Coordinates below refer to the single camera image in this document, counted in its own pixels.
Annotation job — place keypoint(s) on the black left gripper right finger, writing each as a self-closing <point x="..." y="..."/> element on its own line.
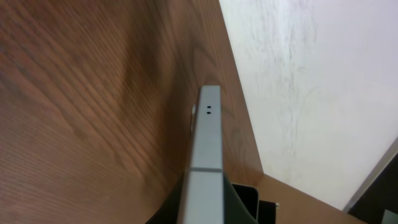
<point x="240" y="207"/>

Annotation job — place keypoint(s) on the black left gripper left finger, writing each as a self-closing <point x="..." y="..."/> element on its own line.
<point x="168" y="211"/>

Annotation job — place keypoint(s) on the blue Galaxy smartphone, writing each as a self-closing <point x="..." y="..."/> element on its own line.
<point x="202" y="199"/>

